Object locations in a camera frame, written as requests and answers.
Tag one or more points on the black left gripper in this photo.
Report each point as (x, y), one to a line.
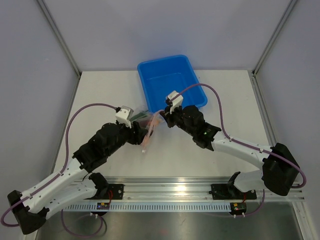
(137, 137)

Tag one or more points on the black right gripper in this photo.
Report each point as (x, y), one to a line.
(169, 117)

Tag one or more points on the clear zip top bag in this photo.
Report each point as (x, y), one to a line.
(150, 121)

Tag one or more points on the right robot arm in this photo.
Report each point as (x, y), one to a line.
(276, 167)

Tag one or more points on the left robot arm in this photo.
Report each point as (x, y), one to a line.
(76, 180)

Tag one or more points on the blue plastic bin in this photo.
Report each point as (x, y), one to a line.
(159, 77)

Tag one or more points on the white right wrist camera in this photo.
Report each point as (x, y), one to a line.
(174, 100)

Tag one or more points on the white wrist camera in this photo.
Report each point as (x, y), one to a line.
(124, 115)
(174, 100)

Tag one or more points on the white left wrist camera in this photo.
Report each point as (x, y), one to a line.
(124, 115)

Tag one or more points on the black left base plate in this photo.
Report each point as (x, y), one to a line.
(115, 191)

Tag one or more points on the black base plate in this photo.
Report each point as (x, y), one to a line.
(220, 191)
(115, 191)

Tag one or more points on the aluminium mounting rail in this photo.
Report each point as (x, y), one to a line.
(167, 189)

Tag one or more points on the right aluminium frame post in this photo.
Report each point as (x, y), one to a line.
(274, 36)

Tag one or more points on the aluminium frame post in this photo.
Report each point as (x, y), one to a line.
(59, 37)
(274, 36)

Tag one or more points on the white slotted cable duct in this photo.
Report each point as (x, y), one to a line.
(161, 207)

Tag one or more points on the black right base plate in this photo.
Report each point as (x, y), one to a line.
(220, 191)

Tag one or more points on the left aluminium frame post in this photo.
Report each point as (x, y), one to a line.
(59, 37)

